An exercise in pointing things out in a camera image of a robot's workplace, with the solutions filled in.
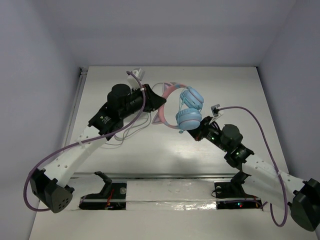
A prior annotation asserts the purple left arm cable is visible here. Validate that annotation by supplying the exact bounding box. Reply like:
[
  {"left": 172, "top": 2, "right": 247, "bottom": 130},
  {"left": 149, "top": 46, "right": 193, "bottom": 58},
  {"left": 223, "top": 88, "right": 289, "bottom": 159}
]
[{"left": 23, "top": 70, "right": 147, "bottom": 213}]

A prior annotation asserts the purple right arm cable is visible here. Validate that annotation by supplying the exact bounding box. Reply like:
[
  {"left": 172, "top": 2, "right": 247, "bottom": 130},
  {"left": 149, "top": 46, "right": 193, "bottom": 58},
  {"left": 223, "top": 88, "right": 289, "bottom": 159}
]
[{"left": 217, "top": 106, "right": 289, "bottom": 227}]

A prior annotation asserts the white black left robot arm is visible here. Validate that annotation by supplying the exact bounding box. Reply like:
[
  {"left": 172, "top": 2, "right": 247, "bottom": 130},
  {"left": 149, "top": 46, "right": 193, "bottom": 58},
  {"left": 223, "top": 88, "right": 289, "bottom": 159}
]
[{"left": 23, "top": 83, "right": 167, "bottom": 214}]

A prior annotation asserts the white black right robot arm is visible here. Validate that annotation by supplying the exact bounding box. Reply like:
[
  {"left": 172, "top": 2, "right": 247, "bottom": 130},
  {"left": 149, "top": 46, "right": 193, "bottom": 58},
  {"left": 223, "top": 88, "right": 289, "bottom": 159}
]
[{"left": 189, "top": 116, "right": 320, "bottom": 232}]

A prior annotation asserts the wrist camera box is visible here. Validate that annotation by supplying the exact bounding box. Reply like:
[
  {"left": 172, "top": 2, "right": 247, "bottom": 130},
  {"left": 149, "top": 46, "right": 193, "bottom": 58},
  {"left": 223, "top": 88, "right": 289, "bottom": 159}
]
[
  {"left": 127, "top": 68, "right": 145, "bottom": 90},
  {"left": 210, "top": 104, "right": 224, "bottom": 122}
]

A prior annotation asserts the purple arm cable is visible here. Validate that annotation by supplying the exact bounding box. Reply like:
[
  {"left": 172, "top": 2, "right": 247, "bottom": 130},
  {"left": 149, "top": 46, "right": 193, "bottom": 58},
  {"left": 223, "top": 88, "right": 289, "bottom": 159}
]
[
  {"left": 23, "top": 70, "right": 147, "bottom": 213},
  {"left": 217, "top": 106, "right": 289, "bottom": 227}
]

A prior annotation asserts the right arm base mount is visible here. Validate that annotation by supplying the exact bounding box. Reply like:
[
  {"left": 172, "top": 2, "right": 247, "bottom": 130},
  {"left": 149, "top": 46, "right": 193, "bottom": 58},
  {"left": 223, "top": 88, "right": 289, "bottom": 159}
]
[{"left": 211, "top": 171, "right": 264, "bottom": 210}]

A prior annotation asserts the grey headphone cable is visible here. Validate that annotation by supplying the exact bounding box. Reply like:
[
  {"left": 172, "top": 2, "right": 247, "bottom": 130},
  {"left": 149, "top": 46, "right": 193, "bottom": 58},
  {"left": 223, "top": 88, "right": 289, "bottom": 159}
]
[{"left": 106, "top": 82, "right": 166, "bottom": 148}]

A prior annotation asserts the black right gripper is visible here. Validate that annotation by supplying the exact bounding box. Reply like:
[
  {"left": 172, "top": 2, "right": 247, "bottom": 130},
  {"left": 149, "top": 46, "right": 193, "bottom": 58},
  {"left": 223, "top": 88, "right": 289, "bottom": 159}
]
[{"left": 183, "top": 116, "right": 230, "bottom": 153}]

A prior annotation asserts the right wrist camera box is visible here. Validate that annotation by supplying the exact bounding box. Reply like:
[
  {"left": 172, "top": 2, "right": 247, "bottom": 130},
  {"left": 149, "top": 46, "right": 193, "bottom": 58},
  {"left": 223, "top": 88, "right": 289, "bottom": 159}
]
[{"left": 210, "top": 104, "right": 224, "bottom": 122}]

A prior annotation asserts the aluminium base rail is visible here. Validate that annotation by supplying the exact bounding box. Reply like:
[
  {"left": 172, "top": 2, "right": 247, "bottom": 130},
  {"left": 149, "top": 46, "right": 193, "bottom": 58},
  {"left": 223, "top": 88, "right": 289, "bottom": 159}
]
[{"left": 71, "top": 171, "right": 241, "bottom": 180}]

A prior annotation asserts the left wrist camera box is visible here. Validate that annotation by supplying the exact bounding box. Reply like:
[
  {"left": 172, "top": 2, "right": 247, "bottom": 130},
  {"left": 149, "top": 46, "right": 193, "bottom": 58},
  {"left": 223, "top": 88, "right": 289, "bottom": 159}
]
[{"left": 127, "top": 68, "right": 145, "bottom": 90}]

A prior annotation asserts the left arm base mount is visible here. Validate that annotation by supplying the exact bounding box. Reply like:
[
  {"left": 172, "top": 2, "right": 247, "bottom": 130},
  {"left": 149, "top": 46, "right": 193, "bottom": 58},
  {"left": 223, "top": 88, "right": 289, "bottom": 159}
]
[{"left": 78, "top": 171, "right": 127, "bottom": 211}]

